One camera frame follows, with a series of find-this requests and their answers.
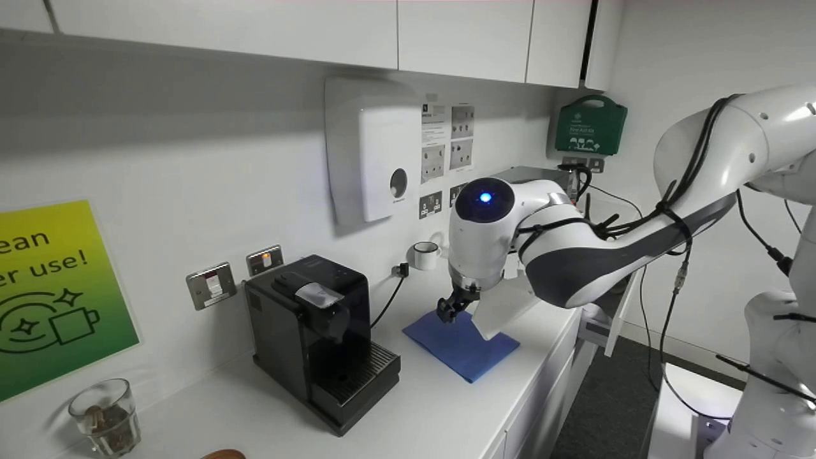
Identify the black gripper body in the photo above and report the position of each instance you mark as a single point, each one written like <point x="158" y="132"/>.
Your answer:
<point x="465" y="297"/>

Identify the blue towel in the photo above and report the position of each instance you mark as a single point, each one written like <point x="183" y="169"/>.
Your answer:
<point x="459" y="348"/>

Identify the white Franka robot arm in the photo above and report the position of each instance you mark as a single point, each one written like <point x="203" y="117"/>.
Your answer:
<point x="595" y="255"/>

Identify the white paper towel dispenser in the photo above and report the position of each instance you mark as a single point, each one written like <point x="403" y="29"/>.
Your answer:
<point x="364" y="154"/>

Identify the white mug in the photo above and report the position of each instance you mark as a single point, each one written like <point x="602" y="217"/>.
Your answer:
<point x="424" y="254"/>

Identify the white base cabinet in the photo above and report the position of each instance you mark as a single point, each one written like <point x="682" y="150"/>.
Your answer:
<point x="537" y="391"/>

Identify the black coffee machine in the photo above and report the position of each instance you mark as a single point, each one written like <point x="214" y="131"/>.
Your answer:
<point x="315" y="339"/>

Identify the white instruction notice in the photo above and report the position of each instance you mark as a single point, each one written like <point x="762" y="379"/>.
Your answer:
<point x="433" y="141"/>

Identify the laminated socket photo poster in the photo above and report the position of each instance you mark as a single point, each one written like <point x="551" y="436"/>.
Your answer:
<point x="461" y="136"/>

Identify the green first aid kit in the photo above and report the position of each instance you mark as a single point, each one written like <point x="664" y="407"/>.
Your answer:
<point x="589" y="125"/>

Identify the white robot mounting platform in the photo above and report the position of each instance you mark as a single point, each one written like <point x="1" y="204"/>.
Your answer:
<point x="679" y="399"/>

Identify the brown round object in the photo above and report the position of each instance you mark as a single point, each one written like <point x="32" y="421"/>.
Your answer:
<point x="225" y="455"/>

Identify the clear drinking glass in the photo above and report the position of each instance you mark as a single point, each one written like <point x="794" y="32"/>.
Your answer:
<point x="106" y="419"/>

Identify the green yellow cleaning sign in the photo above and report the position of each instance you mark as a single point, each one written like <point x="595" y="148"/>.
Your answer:
<point x="52" y="297"/>

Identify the silver double wall socket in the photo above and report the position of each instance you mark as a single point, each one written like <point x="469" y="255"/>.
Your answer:
<point x="455" y="194"/>
<point x="428" y="204"/>

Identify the white angular frame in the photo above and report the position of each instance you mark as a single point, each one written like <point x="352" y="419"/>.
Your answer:
<point x="611" y="328"/>

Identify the silver wall switch plate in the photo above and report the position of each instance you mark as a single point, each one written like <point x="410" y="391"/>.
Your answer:
<point x="262" y="261"/>
<point x="209" y="287"/>

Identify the white upper wall cabinet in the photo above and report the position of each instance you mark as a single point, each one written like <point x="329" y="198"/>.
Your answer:
<point x="255" y="29"/>

